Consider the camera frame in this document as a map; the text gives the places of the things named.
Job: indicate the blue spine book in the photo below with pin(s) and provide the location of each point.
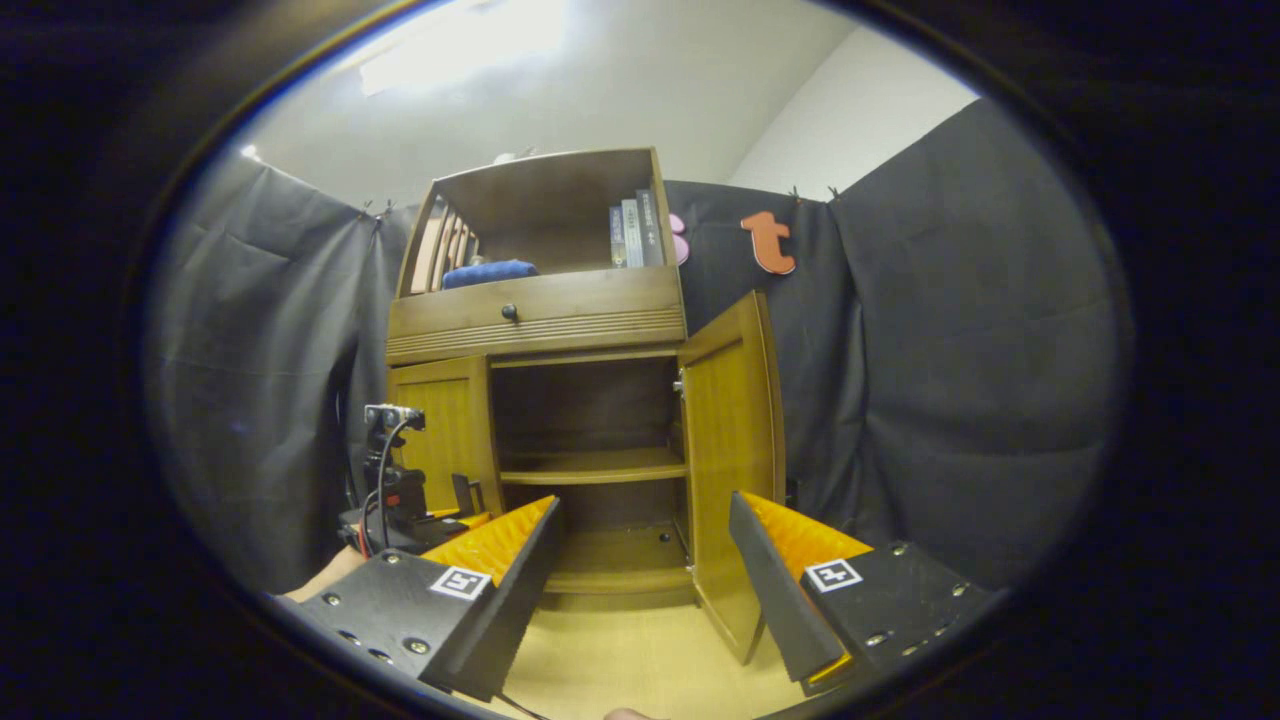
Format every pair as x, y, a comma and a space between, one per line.
617, 240

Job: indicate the grey spine book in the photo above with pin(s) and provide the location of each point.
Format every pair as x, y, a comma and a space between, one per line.
633, 235

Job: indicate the wooden cabinet door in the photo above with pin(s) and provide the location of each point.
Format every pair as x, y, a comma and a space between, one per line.
450, 420
735, 440

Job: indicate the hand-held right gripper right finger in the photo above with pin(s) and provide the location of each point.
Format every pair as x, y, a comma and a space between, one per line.
775, 610

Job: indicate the blue folded towel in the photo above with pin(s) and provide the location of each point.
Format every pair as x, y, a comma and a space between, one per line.
490, 274

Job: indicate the black backdrop cloth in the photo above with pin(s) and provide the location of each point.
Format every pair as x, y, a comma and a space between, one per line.
950, 350

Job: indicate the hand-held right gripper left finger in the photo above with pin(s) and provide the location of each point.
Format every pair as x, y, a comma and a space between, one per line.
510, 620

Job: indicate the wooden double-door shoe cabinet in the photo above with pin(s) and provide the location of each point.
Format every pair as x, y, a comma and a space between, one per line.
540, 210

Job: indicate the black spine book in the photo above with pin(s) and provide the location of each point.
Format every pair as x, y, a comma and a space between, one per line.
652, 230

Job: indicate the wooden cabinet drawer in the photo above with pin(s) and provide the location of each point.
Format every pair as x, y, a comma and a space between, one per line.
580, 300

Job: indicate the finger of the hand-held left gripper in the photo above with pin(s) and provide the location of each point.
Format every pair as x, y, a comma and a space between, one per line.
462, 520

